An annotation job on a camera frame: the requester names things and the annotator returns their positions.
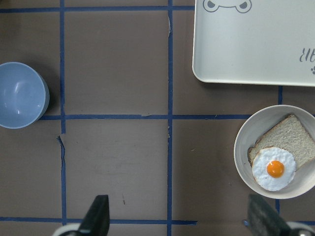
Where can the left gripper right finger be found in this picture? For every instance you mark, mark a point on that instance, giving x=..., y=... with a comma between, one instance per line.
x=263, y=220

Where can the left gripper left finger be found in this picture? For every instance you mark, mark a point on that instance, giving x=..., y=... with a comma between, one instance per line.
x=96, y=221

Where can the round white plate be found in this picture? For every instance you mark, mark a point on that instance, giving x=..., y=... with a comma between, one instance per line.
x=258, y=124

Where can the bread slice in plate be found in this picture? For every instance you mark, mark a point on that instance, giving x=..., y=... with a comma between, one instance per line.
x=288, y=134

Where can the fried egg toy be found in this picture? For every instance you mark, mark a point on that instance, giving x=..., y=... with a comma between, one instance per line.
x=273, y=168

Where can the blue bowl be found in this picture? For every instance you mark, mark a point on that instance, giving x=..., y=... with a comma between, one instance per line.
x=24, y=95

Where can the cream bear tray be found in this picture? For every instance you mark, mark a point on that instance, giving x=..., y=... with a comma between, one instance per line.
x=261, y=42

